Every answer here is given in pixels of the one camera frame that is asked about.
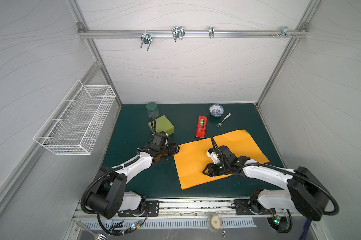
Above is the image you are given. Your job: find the orange wrapping paper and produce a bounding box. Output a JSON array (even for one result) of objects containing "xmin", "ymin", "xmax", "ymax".
[{"xmin": 174, "ymin": 130, "xmax": 269, "ymax": 190}]

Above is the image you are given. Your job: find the green gift box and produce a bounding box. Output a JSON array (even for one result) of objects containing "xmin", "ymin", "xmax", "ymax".
[{"xmin": 148, "ymin": 115, "xmax": 175, "ymax": 136}]

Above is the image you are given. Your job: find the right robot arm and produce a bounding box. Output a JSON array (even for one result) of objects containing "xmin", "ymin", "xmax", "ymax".
[{"xmin": 202, "ymin": 146, "xmax": 340, "ymax": 221}]

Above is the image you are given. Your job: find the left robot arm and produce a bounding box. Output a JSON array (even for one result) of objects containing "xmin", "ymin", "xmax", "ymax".
[{"xmin": 81, "ymin": 132, "xmax": 180, "ymax": 219}]

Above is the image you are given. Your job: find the green table mat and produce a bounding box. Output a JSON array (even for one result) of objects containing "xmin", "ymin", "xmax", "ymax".
[{"xmin": 103, "ymin": 104, "xmax": 283, "ymax": 198}]

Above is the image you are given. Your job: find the red tape dispenser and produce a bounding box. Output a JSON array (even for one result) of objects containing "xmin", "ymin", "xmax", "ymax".
[{"xmin": 195, "ymin": 116, "xmax": 207, "ymax": 139}]

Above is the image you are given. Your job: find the green lid glass jar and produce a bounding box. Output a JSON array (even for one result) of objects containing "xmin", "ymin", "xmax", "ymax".
[{"xmin": 146, "ymin": 102, "xmax": 159, "ymax": 119}]

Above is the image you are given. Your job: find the silver fork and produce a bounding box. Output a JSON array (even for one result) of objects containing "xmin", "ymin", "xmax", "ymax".
[{"xmin": 216, "ymin": 113, "xmax": 231, "ymax": 128}]

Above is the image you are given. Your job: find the round white puck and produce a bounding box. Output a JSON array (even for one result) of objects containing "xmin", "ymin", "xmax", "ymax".
[{"xmin": 207, "ymin": 215, "xmax": 223, "ymax": 233}]

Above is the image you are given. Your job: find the blue white ceramic bowl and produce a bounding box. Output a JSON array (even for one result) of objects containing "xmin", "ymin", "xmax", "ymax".
[{"xmin": 209, "ymin": 104, "xmax": 224, "ymax": 117}]

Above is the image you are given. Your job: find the left metal clamp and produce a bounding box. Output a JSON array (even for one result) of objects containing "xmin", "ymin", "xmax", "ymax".
[{"xmin": 140, "ymin": 33, "xmax": 153, "ymax": 51}]

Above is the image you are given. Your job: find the metal clamp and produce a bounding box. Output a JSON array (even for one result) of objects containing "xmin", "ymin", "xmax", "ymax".
[
  {"xmin": 140, "ymin": 33, "xmax": 153, "ymax": 51},
  {"xmin": 171, "ymin": 26, "xmax": 185, "ymax": 42}
]

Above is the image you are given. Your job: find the middle metal clamp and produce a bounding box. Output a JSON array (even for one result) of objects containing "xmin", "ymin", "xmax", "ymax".
[{"xmin": 171, "ymin": 26, "xmax": 185, "ymax": 42}]

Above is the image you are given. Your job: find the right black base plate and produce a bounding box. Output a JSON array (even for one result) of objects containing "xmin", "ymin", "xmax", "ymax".
[{"xmin": 230, "ymin": 199, "xmax": 272, "ymax": 216}]

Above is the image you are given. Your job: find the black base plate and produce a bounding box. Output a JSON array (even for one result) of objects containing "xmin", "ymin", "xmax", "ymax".
[
  {"xmin": 118, "ymin": 200, "xmax": 159, "ymax": 217},
  {"xmin": 230, "ymin": 199, "xmax": 272, "ymax": 216}
]

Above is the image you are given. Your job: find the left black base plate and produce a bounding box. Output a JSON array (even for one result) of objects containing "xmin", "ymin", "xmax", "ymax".
[{"xmin": 118, "ymin": 200, "xmax": 159, "ymax": 217}]

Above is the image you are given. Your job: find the right base cable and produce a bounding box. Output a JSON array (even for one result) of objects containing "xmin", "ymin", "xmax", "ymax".
[{"xmin": 266, "ymin": 206, "xmax": 294, "ymax": 234}]

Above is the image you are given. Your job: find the white wire basket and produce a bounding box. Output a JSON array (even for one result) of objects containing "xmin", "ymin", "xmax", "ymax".
[{"xmin": 33, "ymin": 80, "xmax": 116, "ymax": 156}]

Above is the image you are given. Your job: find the blue handled tool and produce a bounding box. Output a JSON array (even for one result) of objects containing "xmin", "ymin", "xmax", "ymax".
[{"xmin": 299, "ymin": 219, "xmax": 312, "ymax": 240}]

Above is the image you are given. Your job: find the aluminium cross rail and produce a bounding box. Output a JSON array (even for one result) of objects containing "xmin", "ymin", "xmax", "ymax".
[{"xmin": 78, "ymin": 29, "xmax": 309, "ymax": 39}]

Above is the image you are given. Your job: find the right metal bracket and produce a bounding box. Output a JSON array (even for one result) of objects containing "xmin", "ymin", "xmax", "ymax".
[{"xmin": 270, "ymin": 27, "xmax": 297, "ymax": 39}]

